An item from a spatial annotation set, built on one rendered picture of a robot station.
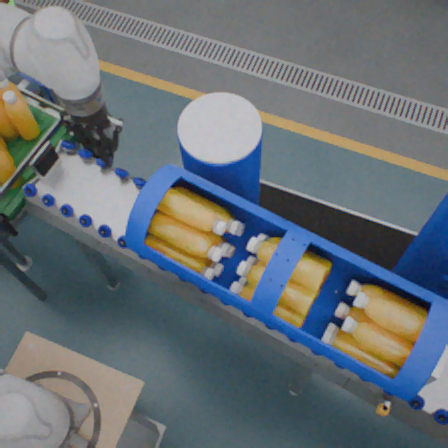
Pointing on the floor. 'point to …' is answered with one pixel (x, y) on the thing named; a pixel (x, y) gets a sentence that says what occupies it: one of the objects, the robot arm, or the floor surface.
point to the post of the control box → (21, 276)
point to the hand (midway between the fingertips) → (106, 154)
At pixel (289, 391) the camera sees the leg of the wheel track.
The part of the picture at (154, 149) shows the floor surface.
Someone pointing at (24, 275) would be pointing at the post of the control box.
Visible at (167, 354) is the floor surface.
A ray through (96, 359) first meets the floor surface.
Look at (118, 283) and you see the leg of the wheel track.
